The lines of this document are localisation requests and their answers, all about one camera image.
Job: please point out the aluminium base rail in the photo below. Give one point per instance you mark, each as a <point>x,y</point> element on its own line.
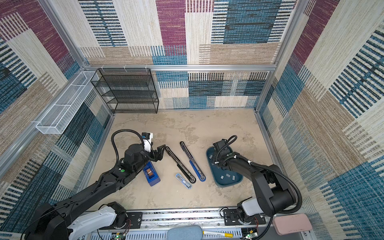
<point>154,224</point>

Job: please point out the blue tape dispenser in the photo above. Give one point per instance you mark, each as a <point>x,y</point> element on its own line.
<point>151,174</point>

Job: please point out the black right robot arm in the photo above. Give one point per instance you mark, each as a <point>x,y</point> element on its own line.
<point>275,192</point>

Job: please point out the grey-blue fabric case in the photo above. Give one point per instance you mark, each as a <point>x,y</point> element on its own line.
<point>185,233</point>

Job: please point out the white wire mesh basket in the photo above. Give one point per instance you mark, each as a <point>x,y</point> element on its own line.
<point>59,116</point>

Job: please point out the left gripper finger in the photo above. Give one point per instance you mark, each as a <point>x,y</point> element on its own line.
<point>158,156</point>
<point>161,148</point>

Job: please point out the teal plastic tray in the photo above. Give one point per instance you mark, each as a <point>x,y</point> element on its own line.
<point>216,172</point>

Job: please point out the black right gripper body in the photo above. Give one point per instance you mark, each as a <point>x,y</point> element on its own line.
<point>216,157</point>

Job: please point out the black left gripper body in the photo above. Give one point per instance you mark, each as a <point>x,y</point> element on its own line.
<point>150,155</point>

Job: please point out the yellow white marker pen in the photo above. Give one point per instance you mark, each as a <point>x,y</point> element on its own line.
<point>226,235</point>

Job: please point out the black wire mesh shelf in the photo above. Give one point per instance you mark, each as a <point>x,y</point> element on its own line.
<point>127,90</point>

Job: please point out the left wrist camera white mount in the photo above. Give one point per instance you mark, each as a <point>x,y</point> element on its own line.
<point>147,138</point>

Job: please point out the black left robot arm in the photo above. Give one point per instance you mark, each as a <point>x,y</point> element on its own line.
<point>51,222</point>

